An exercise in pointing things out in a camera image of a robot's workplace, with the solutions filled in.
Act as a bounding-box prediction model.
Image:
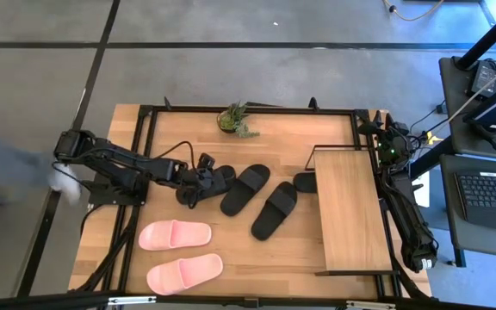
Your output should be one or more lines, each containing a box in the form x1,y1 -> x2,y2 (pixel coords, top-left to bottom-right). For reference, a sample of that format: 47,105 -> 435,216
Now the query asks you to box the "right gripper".
370,110 -> 411,151

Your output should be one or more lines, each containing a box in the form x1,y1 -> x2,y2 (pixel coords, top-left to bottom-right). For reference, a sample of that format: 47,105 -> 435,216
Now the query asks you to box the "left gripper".
177,166 -> 226,209

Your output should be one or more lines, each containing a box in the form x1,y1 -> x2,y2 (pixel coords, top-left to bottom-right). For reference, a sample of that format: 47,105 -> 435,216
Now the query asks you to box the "person's hand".
48,162 -> 82,206

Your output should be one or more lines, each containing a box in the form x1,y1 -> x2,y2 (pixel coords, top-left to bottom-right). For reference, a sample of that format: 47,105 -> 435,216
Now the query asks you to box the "grey side desk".
438,55 -> 496,161
439,153 -> 496,262

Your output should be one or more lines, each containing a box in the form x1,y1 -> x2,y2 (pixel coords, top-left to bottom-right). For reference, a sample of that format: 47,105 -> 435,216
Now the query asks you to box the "black aluminium table frame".
99,96 -> 406,302

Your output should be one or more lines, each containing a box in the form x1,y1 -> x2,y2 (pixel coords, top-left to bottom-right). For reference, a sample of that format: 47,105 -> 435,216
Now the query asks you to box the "small potted succulent plant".
216,101 -> 261,140

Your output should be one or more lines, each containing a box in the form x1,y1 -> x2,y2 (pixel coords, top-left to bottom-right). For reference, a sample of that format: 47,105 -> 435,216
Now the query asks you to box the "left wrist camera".
196,152 -> 217,170

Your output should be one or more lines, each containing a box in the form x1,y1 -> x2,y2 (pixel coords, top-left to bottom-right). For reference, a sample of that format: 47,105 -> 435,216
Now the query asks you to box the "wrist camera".
390,121 -> 411,139
196,152 -> 217,170

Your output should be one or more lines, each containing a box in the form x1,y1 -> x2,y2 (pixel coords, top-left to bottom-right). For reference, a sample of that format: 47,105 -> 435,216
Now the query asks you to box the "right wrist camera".
390,121 -> 411,139

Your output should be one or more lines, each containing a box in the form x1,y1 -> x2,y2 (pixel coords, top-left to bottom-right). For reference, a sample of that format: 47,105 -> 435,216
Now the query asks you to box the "black laptop keyboard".
453,170 -> 496,233

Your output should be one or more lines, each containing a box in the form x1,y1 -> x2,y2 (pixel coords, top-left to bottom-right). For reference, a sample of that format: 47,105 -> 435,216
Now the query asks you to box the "yellow extension cord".
383,0 -> 445,22

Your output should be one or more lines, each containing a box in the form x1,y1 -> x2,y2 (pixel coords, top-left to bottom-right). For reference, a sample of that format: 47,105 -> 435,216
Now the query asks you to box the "pink slide sandal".
146,252 -> 224,296
138,219 -> 213,251

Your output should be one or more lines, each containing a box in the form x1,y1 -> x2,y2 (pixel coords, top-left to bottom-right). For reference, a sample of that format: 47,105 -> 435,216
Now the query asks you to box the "black power adapter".
470,59 -> 496,98

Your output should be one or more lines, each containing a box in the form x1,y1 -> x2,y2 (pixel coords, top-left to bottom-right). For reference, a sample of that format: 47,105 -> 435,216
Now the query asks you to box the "thin cream cord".
439,53 -> 496,128

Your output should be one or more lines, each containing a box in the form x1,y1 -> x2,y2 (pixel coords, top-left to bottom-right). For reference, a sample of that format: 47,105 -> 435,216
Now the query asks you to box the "black cable bundle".
75,206 -> 141,294

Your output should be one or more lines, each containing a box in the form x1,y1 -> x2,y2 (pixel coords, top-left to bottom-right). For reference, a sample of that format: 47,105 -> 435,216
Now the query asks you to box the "thick black pole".
456,0 -> 496,71

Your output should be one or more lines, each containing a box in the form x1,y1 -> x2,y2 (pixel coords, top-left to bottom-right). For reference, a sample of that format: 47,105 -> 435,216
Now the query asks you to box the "wooden shelf with black frame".
304,144 -> 400,276

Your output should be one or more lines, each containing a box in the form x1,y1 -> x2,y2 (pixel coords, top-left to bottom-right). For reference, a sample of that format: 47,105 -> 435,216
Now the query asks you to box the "black rig bar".
0,291 -> 496,310

